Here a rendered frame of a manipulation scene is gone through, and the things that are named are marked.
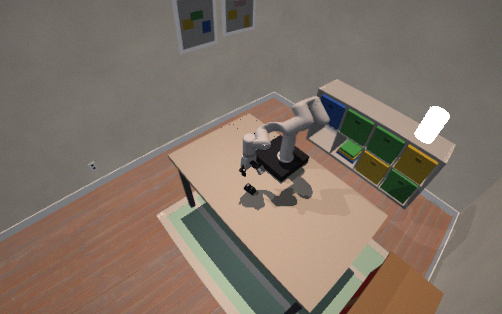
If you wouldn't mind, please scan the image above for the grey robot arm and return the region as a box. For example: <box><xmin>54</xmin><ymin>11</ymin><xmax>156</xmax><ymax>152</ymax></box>
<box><xmin>243</xmin><ymin>96</ymin><xmax>330</xmax><ymax>175</ymax></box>

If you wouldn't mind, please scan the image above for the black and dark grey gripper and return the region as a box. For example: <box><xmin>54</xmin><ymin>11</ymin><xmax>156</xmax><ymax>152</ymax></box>
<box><xmin>239</xmin><ymin>154</ymin><xmax>258</xmax><ymax>177</ymax></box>

